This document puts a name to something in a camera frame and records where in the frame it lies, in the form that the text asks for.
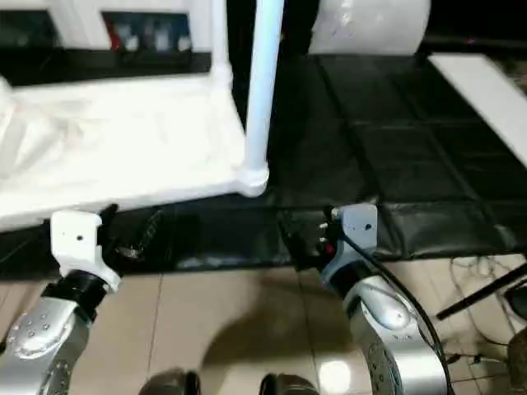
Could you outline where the thin floor cable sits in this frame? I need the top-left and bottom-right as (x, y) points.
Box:
(448, 254), (527, 342)

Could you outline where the grey left robot foot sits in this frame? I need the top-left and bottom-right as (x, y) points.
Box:
(139, 368), (201, 395)

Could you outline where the white plastic table leg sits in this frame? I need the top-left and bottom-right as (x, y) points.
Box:
(244, 0), (286, 174)
(209, 0), (235, 90)

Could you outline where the black box with gold label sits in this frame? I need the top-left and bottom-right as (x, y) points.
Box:
(226, 0), (318, 54)

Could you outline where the black metal stand bar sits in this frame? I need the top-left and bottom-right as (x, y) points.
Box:
(436, 267), (527, 321)

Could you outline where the black work mat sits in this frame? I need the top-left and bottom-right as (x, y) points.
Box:
(0, 44), (527, 277)

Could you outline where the white plastic table top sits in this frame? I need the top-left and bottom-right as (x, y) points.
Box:
(0, 72), (271, 231)

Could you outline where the black monitor with red logo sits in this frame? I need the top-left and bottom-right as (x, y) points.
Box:
(423, 32), (527, 47)

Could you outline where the flat white board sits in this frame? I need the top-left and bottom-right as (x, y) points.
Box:
(427, 53), (527, 170)

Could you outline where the white glass door cabinet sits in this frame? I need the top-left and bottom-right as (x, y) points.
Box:
(0, 0), (230, 54)

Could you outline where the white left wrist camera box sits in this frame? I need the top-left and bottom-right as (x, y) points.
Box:
(49, 210), (123, 291)

